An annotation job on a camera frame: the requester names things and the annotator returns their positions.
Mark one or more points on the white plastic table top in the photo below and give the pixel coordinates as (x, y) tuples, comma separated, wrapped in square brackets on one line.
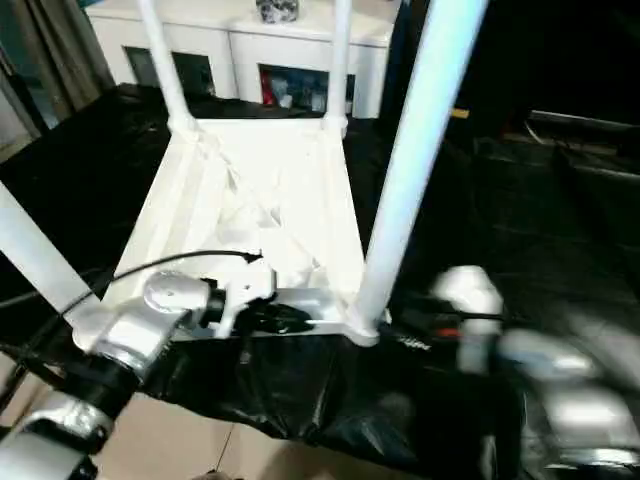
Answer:
[(280, 150)]

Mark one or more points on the black metal table frame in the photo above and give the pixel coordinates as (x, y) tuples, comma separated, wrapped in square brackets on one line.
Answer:
[(12, 380)]

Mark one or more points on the small tan label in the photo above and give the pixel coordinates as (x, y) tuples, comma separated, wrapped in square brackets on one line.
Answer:
[(461, 113)]

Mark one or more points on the white cabinet with glass doors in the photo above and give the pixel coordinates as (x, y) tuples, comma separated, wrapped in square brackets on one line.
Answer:
[(200, 35)]

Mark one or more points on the dark metallic object on cabinet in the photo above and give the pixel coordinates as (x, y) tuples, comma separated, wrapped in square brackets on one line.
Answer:
[(277, 10)]

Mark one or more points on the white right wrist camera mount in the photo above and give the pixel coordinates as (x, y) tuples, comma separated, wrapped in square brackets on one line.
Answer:
[(470, 295)]

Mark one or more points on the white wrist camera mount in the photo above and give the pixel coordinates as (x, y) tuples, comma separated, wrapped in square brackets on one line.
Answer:
[(470, 295), (247, 287)]

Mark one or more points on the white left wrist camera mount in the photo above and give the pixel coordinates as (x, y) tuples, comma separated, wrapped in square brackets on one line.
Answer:
[(247, 287)]

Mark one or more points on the grey brown curtain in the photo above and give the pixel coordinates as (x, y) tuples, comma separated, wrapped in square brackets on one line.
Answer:
[(55, 60)]

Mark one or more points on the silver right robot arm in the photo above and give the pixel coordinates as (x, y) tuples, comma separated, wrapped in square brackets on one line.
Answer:
[(575, 400)]

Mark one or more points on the black flat panel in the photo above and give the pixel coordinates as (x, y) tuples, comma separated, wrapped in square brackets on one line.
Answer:
[(585, 119)]

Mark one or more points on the white plastic table leg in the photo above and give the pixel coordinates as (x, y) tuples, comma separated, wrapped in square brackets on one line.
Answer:
[(165, 65), (30, 250), (340, 65), (415, 150)]

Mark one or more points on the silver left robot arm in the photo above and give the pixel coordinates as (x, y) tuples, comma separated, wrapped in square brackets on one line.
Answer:
[(165, 295)]

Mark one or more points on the black work mat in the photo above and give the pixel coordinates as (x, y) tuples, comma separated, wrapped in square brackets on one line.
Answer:
[(325, 390)]

